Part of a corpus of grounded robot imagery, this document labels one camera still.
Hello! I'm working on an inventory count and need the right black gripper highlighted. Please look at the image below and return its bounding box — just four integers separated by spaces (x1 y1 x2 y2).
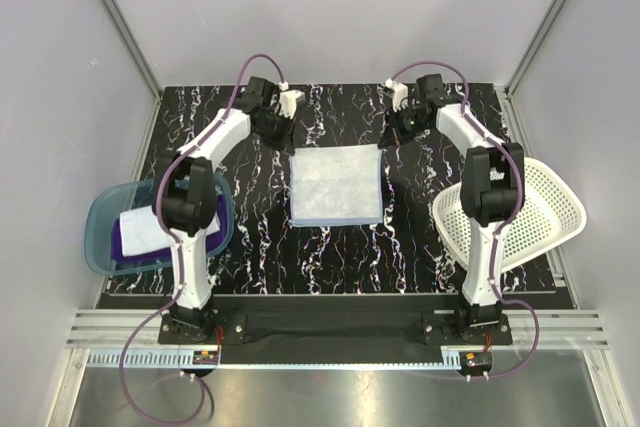
378 104 430 150

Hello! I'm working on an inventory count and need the light blue towel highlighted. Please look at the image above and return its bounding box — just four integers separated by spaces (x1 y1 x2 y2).
290 144 383 228

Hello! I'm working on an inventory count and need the purple towel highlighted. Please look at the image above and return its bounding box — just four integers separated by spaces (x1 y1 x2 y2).
109 196 231 268

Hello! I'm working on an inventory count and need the white towel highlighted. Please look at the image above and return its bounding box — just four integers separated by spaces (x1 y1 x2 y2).
118 194 224 257

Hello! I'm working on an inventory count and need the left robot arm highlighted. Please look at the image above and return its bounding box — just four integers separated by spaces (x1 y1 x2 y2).
152 77 305 343

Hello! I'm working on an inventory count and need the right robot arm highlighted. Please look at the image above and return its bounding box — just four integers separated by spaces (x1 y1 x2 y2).
378 74 525 344

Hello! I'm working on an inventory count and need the white perforated laundry basket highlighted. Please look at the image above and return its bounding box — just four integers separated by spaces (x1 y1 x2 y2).
432 157 586 273

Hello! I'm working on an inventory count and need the blue transparent plastic bin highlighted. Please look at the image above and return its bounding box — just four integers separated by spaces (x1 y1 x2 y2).
83 174 236 277

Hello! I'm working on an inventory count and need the left orange connector box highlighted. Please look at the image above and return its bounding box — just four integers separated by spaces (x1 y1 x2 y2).
193 349 220 365

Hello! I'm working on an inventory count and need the orange connector box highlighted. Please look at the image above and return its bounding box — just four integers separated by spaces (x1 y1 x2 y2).
461 351 493 370
193 349 220 365

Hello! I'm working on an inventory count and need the right orange connector box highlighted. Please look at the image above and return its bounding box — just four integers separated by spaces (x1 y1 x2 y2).
461 351 493 370

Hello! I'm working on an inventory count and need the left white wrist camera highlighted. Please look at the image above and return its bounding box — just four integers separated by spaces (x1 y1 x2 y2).
276 82 306 120

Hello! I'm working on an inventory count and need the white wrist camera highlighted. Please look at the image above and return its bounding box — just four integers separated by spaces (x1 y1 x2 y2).
276 82 306 120
383 78 409 112

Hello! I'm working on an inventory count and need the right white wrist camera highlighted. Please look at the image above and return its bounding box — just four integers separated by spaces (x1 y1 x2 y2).
383 78 409 112

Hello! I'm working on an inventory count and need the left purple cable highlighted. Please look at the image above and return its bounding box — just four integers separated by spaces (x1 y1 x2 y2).
119 54 289 421

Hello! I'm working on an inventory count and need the white slotted cable duct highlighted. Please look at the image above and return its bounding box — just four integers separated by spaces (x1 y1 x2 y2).
88 346 464 369

